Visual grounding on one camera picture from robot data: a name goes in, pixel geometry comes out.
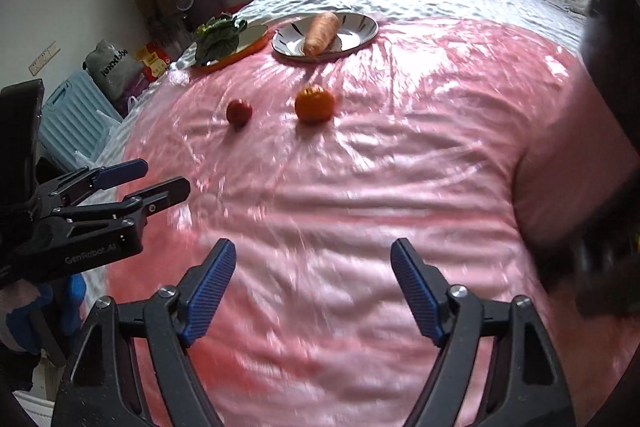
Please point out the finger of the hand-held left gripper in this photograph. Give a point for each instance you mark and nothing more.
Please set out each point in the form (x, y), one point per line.
(125, 169)
(165, 192)

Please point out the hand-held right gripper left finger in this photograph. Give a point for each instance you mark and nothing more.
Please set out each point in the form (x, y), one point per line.
(210, 297)

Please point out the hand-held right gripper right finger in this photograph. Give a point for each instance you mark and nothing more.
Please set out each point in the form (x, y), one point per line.
(417, 292)

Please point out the white plastic bag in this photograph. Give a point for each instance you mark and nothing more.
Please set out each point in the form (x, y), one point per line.
(132, 99)

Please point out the light blue suitcase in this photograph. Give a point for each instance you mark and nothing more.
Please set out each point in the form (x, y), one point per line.
(75, 117)

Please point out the grey printed bag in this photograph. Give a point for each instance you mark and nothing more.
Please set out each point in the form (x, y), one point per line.
(112, 64)

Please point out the small red tomato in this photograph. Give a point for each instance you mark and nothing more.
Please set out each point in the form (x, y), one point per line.
(239, 112)

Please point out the yellow red packets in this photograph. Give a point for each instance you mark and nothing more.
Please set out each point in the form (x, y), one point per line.
(150, 57)

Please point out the leafy green vegetable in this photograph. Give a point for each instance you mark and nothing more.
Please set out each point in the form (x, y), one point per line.
(217, 37)

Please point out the orange rimmed plate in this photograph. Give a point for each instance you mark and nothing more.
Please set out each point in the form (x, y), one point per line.
(250, 42)

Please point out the orange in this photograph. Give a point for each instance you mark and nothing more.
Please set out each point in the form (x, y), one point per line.
(314, 104)

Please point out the dark blurred object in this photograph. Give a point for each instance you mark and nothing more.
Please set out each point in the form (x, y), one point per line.
(600, 272)

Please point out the carrot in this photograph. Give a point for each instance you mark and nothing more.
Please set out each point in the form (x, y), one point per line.
(321, 34)

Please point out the white striped plate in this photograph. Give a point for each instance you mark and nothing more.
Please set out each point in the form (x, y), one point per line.
(360, 29)

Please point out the white wall socket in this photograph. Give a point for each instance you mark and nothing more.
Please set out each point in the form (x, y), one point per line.
(45, 57)

